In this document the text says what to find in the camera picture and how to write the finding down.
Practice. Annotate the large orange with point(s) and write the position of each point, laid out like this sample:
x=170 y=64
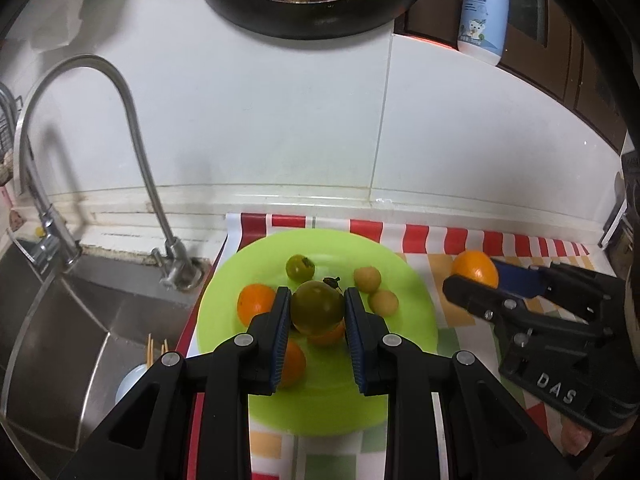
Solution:
x=327 y=337

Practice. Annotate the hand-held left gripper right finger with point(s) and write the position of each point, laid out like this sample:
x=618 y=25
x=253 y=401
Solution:
x=354 y=340

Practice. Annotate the white plastic bag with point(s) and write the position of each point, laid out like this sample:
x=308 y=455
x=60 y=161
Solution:
x=65 y=5

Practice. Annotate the wooden chopsticks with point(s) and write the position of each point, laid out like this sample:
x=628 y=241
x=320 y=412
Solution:
x=150 y=350

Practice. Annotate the large green tomato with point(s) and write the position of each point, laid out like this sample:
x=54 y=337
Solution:
x=317 y=307

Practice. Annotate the orange with stem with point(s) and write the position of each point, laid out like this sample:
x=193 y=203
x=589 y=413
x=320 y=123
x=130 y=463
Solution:
x=254 y=302

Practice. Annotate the white dish soap bottle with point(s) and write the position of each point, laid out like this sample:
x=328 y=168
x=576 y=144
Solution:
x=482 y=25

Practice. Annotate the striped tablecloth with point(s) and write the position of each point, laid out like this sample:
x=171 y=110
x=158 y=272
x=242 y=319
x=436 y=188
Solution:
x=460 y=240

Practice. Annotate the stainless steel sink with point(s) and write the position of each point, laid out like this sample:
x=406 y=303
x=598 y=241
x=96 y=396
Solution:
x=60 y=335

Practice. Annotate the small light green tomato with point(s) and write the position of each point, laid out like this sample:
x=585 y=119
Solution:
x=300 y=266

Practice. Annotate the steel faucet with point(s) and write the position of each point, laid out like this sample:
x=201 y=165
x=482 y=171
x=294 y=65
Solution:
x=132 y=120

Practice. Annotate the small yellow fruit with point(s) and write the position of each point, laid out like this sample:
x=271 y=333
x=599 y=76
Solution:
x=367 y=279
x=384 y=302

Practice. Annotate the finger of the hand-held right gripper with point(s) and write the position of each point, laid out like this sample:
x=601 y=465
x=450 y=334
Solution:
x=475 y=297
x=520 y=277

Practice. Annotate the pale blue bowl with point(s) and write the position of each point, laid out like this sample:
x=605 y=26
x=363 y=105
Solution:
x=131 y=385

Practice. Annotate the person's right hand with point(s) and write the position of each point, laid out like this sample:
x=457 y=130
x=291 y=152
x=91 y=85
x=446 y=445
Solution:
x=575 y=437

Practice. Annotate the green plastic plate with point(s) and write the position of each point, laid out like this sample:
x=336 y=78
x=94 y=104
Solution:
x=320 y=407

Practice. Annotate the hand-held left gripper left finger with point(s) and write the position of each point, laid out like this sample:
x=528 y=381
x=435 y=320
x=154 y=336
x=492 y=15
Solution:
x=281 y=340

